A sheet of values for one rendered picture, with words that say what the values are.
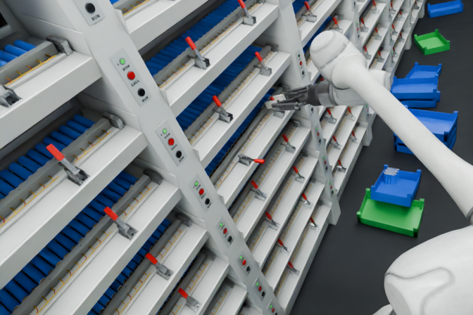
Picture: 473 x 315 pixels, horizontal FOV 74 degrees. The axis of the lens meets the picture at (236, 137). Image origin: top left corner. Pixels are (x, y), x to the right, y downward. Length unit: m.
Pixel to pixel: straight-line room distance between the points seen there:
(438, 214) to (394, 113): 1.28
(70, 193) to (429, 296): 0.66
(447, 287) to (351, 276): 1.22
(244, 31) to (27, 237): 0.78
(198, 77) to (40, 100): 0.39
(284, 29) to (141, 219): 0.82
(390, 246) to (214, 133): 1.26
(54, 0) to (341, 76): 0.65
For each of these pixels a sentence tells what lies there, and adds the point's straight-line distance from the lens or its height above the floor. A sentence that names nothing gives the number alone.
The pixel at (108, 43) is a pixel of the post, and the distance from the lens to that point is 0.70.
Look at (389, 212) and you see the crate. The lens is 2.03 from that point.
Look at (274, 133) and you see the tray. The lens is 1.18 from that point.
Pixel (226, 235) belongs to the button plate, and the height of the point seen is 0.83.
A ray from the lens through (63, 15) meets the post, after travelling 0.68.
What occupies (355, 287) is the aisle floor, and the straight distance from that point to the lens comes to 1.81.
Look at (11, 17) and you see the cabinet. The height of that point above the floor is 1.60.
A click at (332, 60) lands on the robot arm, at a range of 0.88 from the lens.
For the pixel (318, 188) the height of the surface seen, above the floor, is 0.37.
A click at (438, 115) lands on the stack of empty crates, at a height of 0.19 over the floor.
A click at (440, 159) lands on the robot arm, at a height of 1.05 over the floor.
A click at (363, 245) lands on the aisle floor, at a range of 1.92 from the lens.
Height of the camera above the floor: 1.63
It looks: 35 degrees down
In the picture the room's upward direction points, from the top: 24 degrees counter-clockwise
